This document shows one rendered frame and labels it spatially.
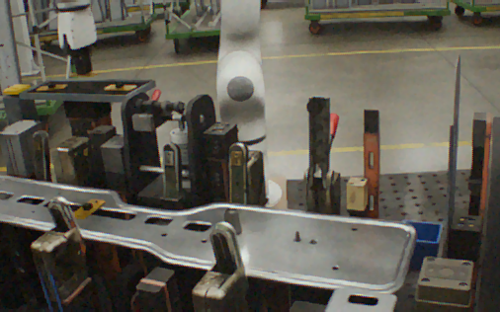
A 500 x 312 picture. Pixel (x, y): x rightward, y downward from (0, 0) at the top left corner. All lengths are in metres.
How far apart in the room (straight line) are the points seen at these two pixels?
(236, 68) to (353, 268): 0.66
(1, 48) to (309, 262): 4.60
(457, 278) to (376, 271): 0.17
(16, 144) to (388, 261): 0.95
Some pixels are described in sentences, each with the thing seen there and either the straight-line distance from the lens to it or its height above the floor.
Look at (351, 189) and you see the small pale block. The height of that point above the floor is 1.06.
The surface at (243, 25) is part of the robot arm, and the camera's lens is 1.50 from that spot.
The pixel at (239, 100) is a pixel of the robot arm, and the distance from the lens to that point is 1.47.
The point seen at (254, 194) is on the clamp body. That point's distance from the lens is 1.25.
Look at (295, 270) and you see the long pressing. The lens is 0.99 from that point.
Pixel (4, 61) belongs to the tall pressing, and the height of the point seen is 0.61.
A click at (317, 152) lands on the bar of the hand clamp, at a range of 1.14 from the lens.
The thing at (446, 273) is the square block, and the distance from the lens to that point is 0.88.
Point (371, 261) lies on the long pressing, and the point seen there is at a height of 1.00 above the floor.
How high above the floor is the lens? 1.55
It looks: 22 degrees down
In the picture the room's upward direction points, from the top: 5 degrees counter-clockwise
